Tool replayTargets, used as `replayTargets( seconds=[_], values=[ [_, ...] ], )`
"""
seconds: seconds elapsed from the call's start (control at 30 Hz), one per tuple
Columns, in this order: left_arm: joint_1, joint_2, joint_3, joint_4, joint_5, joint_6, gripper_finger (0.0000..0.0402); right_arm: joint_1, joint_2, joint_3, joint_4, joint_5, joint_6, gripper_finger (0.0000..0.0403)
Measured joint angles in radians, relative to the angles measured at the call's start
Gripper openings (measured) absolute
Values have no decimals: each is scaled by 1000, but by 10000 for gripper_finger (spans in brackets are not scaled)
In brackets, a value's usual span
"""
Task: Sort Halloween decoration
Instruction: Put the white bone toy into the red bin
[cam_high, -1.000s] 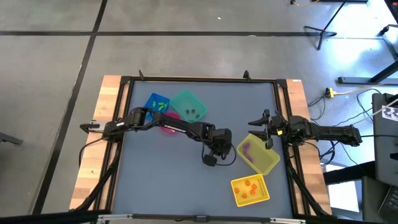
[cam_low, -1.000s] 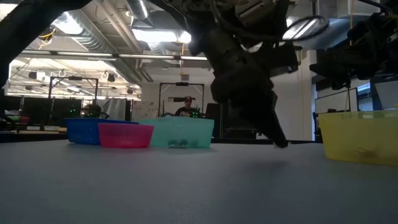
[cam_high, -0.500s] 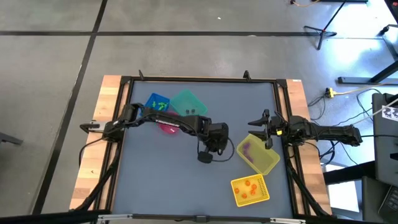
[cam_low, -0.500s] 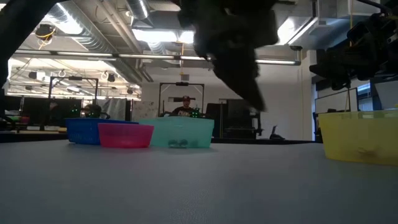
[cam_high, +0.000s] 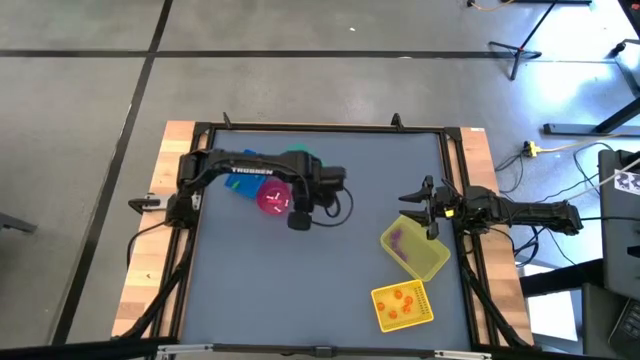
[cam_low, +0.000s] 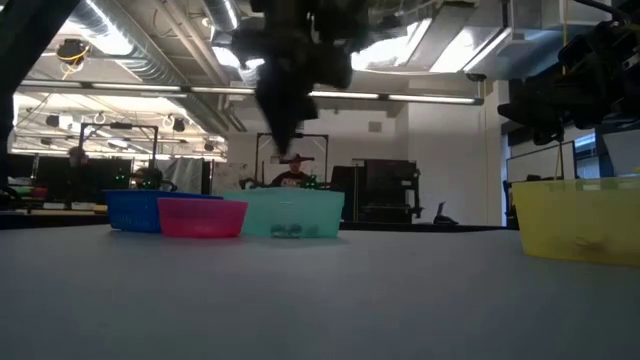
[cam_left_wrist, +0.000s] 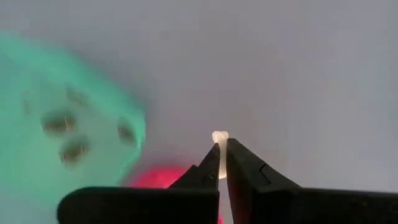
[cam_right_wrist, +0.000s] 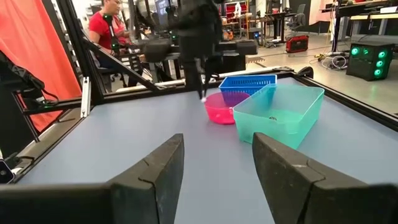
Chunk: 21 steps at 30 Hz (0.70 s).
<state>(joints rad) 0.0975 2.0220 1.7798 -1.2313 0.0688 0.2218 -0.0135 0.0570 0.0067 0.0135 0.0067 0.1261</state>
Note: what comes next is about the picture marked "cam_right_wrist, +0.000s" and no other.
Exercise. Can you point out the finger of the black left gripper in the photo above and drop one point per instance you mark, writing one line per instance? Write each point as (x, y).
(210, 74)
(192, 77)

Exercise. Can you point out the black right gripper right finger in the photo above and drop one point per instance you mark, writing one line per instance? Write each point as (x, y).
(292, 186)

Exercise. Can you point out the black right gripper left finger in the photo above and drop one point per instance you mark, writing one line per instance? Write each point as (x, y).
(149, 193)

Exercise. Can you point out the white bone toy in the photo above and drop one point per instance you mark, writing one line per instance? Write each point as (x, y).
(203, 99)

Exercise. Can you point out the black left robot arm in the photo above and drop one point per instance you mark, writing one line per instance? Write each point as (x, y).
(18, 81)

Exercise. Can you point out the black robot arm green light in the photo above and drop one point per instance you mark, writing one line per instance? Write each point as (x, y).
(110, 31)

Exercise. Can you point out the blue rectangular plastic basket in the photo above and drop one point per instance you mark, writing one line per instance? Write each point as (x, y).
(245, 82)

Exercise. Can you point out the black workbench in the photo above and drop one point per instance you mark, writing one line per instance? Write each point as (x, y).
(161, 57)

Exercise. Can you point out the pink round plastic bowl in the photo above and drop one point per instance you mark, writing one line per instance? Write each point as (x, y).
(217, 113)

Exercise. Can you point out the red storage shelf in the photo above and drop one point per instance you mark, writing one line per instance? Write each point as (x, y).
(233, 9)

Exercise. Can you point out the black equipment case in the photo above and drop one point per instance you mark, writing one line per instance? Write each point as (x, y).
(247, 47)

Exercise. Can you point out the teal plastic basket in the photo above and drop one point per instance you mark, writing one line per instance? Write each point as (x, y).
(280, 124)

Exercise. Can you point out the red black toolbox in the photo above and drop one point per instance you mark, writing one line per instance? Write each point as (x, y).
(297, 43)

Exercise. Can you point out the person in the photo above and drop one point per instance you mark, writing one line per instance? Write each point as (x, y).
(99, 28)

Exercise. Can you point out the grey office chair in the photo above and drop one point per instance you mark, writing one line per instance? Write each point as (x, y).
(298, 18)

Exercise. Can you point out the black computer green fans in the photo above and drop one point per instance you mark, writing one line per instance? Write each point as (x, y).
(370, 62)

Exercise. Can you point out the orange red curtain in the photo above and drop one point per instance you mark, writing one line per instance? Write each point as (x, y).
(28, 40)

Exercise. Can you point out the yellow edged work table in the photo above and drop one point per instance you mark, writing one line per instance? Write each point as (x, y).
(373, 17)

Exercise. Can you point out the black aluminium table frame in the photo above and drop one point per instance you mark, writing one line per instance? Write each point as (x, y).
(357, 106)

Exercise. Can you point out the white corner bracket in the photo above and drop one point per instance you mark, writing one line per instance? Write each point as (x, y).
(85, 96)

